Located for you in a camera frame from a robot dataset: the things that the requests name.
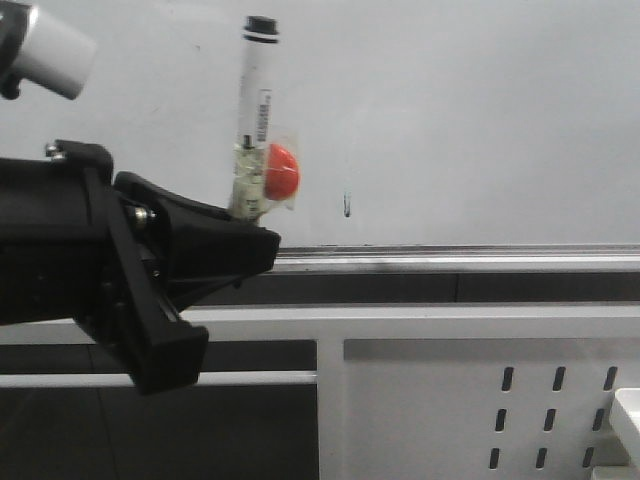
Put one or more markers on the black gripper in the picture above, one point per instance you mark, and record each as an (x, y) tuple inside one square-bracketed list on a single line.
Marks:
[(73, 246)]

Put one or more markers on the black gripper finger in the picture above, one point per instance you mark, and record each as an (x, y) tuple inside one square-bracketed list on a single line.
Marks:
[(200, 248)]

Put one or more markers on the white whiteboard marker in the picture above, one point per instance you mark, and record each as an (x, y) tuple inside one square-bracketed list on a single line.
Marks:
[(261, 38)]

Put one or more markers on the white whiteboard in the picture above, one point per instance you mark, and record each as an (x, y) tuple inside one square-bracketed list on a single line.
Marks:
[(459, 134)]

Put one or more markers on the red round magnet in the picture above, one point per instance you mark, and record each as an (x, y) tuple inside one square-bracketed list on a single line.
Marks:
[(282, 173)]

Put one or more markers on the white metal pegboard stand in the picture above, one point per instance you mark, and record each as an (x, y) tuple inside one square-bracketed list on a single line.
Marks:
[(409, 392)]

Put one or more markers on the white upper plastic tray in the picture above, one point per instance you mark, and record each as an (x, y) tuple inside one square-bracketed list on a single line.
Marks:
[(624, 420)]

